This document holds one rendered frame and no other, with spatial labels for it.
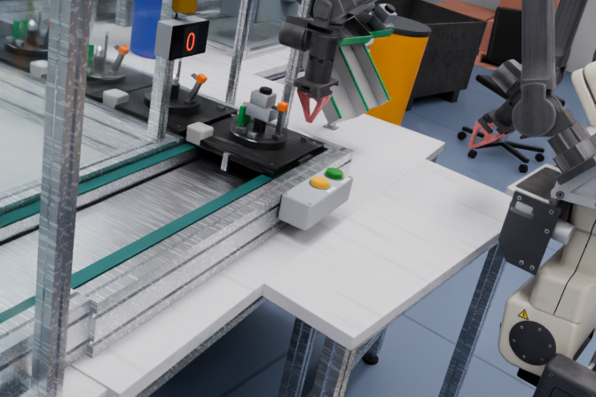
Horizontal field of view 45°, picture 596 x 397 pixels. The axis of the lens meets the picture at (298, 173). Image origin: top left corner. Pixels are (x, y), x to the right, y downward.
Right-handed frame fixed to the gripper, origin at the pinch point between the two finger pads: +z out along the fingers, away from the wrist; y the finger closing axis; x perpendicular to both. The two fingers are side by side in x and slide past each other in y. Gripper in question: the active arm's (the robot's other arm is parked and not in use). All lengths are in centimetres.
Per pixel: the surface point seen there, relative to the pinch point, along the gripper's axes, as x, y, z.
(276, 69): -58, -93, 20
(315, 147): -0.5, -7.5, 9.2
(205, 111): -30.1, -4.2, 8.5
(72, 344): 3, 75, 16
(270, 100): -10.1, 0.8, -1.4
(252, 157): -7.3, 10.4, 9.0
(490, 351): 45, -109, 107
